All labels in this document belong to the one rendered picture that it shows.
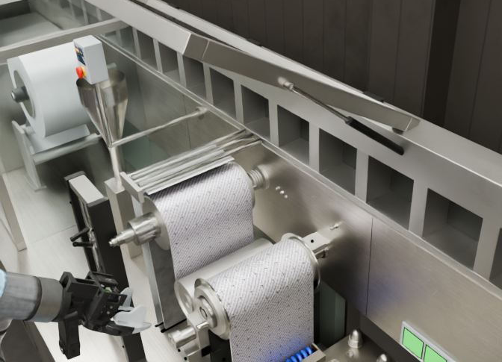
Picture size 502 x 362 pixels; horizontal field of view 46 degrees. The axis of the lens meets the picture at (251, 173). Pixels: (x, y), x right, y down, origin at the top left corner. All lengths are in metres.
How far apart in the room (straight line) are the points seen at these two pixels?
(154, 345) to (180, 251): 0.41
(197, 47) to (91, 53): 0.76
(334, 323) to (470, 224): 0.56
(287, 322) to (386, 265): 0.28
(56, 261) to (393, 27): 1.58
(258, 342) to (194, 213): 0.33
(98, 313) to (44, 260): 1.06
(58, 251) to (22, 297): 1.15
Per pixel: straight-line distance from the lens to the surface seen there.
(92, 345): 1.83
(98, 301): 1.11
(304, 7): 3.12
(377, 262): 1.34
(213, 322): 1.32
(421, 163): 1.12
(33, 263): 2.17
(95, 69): 1.54
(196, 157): 1.47
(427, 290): 1.26
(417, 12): 2.47
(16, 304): 1.04
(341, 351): 1.55
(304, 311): 1.46
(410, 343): 1.38
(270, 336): 1.43
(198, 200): 1.43
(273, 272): 1.34
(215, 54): 0.80
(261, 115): 1.61
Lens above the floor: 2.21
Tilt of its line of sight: 33 degrees down
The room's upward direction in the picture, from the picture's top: 4 degrees counter-clockwise
